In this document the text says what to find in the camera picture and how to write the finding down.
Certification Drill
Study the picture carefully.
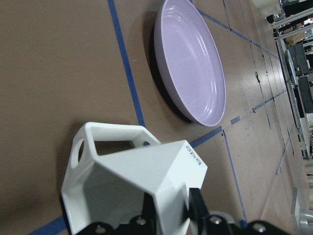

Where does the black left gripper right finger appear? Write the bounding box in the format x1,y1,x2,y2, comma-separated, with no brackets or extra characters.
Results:
188,188,209,235

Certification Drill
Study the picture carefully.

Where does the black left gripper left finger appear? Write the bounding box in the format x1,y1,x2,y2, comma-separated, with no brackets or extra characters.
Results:
140,193,157,235

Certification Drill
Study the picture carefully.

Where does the white faceted cup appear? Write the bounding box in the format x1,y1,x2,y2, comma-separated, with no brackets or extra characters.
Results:
61,122,207,235

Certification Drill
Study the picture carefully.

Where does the lavender plate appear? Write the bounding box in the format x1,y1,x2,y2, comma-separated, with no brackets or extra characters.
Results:
154,0,226,127

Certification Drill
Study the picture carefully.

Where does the lab shelving rack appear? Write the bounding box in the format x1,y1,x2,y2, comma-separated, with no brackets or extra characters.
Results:
251,0,313,235

